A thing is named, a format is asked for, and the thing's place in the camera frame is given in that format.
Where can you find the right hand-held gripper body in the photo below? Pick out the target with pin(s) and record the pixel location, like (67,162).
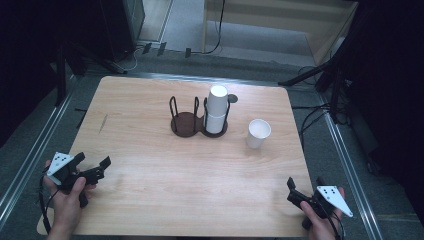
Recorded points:
(333,198)

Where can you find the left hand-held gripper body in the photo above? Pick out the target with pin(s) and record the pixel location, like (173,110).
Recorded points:
(60,163)

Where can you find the white paper cup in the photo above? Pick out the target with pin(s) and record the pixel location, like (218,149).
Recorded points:
(217,100)
(213,124)
(258,131)

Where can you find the person's right hand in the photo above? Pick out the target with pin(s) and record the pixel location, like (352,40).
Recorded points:
(323,230)

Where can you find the person's left hand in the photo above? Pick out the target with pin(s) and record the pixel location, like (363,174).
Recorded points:
(66,210)

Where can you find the black tripod stand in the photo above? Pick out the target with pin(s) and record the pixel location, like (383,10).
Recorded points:
(335,83)

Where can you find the dark round table grommet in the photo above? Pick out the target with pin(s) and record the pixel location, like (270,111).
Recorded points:
(233,98)

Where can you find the black power plug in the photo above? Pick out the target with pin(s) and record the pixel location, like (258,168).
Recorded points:
(161,49)
(188,52)
(147,48)

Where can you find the black cabinet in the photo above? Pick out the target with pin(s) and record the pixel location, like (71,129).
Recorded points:
(123,26)

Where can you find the metal floor rail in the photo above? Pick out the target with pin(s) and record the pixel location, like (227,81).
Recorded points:
(351,173)
(33,156)

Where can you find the black camera stand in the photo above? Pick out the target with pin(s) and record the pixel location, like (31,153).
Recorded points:
(61,73)

